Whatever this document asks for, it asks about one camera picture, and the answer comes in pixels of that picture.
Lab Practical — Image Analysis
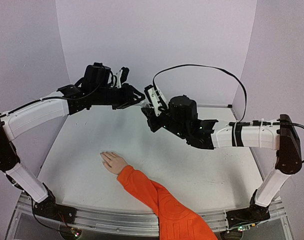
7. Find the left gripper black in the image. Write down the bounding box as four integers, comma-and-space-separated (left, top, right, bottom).
93, 82, 147, 110

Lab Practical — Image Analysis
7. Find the clear nail polish bottle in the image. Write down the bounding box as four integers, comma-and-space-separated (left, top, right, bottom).
141, 102, 152, 109

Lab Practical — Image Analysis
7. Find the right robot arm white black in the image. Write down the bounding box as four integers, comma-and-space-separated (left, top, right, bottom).
141, 95, 302, 207

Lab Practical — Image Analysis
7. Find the orange sleeve forearm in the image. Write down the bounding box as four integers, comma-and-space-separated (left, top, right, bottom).
117, 165, 217, 240

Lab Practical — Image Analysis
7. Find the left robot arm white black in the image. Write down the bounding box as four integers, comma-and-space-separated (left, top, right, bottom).
0, 62, 145, 219

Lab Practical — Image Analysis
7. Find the mannequin hand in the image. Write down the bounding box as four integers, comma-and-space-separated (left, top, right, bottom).
100, 151, 128, 175

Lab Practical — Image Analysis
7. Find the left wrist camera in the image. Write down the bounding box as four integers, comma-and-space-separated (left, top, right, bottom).
115, 67, 130, 89

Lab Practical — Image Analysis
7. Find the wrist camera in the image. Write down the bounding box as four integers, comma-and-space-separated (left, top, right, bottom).
144, 85, 168, 117
115, 67, 130, 89

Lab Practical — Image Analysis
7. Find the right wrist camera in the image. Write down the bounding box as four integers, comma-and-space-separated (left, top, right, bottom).
144, 85, 168, 117

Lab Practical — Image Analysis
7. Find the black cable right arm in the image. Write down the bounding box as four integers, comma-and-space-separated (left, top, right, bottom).
153, 64, 248, 123

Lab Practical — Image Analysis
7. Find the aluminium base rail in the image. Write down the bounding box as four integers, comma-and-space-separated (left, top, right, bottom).
6, 193, 293, 240

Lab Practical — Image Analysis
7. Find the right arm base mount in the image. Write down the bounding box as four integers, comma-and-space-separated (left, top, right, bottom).
226, 196, 270, 230

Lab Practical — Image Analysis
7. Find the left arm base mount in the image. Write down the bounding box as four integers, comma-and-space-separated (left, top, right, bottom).
32, 189, 77, 224

